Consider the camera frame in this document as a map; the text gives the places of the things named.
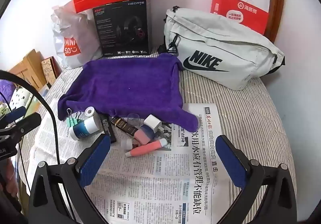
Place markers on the white and blue bottle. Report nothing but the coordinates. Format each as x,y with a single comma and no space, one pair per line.
82,130

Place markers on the brown gold-striped tube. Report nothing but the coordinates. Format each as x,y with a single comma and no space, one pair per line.
123,125

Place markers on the grey waist bag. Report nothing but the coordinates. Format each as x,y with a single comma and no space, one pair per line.
225,38

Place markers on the black headset box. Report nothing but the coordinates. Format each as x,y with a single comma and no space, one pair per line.
120,33

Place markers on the newspaper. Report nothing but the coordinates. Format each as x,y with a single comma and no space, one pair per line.
163,189

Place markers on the patterned notebook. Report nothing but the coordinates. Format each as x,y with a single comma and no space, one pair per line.
50,71

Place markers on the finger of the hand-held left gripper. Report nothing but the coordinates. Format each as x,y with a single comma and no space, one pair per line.
27,123
15,115

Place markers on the green binder clip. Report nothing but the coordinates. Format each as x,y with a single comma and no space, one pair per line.
71,122

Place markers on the small white jar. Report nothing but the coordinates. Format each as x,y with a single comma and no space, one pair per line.
126,143

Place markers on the clear plastic cap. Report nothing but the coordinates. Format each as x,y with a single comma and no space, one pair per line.
133,118

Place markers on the brown wooden frame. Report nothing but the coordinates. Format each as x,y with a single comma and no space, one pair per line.
277,1

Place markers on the pink and white pen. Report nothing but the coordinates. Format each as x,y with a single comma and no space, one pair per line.
148,149

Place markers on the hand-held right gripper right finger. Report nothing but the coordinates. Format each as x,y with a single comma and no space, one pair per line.
230,161

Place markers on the pink and blue case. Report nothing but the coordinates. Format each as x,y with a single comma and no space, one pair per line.
144,136

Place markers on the white plastic bag orange label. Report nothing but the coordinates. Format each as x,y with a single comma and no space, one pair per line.
80,28

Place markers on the purple plush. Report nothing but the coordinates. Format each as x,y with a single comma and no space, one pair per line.
5,88

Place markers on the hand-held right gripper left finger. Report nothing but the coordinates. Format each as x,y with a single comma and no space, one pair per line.
96,158

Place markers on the light wooden board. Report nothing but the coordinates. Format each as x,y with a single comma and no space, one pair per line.
30,68

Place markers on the purple towel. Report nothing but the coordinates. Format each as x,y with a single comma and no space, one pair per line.
125,88

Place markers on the white spotted cloth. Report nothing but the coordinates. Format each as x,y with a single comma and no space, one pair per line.
18,96

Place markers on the white charger plug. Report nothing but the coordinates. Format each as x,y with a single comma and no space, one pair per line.
151,122

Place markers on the black tube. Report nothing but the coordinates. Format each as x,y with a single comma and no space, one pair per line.
108,128

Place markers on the striped bed sheet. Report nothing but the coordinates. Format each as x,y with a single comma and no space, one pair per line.
250,126

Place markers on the white tape roll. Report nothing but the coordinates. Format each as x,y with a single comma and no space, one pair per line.
89,111

